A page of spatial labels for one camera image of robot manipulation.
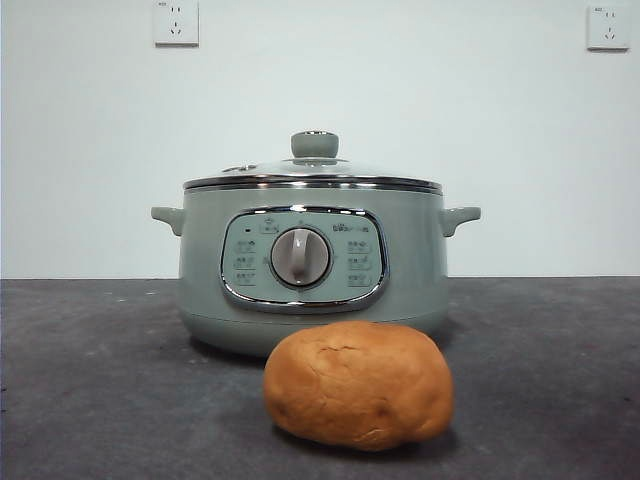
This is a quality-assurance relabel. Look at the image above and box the glass lid with green knob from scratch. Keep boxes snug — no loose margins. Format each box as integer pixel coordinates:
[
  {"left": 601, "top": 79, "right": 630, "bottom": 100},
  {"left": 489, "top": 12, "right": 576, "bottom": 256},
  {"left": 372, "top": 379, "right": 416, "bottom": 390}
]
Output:
[{"left": 182, "top": 130, "right": 444, "bottom": 194}]

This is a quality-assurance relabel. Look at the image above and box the brown potato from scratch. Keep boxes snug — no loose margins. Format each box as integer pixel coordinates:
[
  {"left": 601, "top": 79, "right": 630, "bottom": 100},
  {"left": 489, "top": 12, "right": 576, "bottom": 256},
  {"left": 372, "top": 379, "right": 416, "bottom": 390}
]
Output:
[{"left": 263, "top": 320, "right": 455, "bottom": 454}]

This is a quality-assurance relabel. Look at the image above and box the pale green electric pot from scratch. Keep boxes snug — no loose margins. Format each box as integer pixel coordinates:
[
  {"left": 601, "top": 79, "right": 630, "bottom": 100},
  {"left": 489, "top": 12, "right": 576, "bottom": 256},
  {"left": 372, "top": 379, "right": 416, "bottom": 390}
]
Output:
[{"left": 150, "top": 187, "right": 482, "bottom": 359}]

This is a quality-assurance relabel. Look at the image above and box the white wall socket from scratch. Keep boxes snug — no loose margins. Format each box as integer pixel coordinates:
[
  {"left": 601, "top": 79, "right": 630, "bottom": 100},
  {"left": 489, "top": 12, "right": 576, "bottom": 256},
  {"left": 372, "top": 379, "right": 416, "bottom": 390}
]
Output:
[
  {"left": 154, "top": 0, "right": 200, "bottom": 49},
  {"left": 586, "top": 5, "right": 631, "bottom": 52}
]

